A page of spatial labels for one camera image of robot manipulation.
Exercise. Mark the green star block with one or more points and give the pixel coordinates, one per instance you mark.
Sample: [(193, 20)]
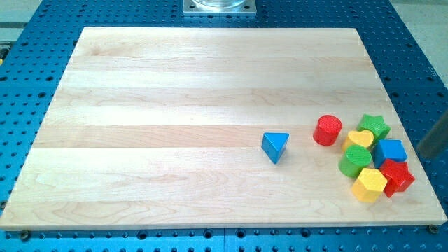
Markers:
[(375, 124)]

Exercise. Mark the yellow hexagon block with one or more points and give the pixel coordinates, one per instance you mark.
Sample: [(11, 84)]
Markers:
[(369, 185)]

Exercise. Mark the red star block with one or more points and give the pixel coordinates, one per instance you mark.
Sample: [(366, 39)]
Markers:
[(398, 176)]

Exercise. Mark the blue triangle block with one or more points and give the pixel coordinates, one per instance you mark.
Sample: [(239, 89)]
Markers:
[(274, 145)]

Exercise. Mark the light wooden board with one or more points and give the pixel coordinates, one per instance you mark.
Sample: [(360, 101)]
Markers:
[(157, 128)]

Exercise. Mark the red cylinder block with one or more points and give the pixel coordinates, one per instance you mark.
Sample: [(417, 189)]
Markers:
[(327, 130)]

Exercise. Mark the green cylinder block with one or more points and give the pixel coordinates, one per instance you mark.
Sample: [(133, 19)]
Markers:
[(354, 159)]

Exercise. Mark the yellow heart block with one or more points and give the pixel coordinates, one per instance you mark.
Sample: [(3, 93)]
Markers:
[(362, 138)]

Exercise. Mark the blue cube block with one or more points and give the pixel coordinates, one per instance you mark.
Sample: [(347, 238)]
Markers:
[(388, 149)]

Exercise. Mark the grey pusher rod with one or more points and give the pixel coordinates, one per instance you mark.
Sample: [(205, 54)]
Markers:
[(435, 140)]

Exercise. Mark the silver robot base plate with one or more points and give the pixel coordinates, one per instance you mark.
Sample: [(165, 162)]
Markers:
[(196, 8)]

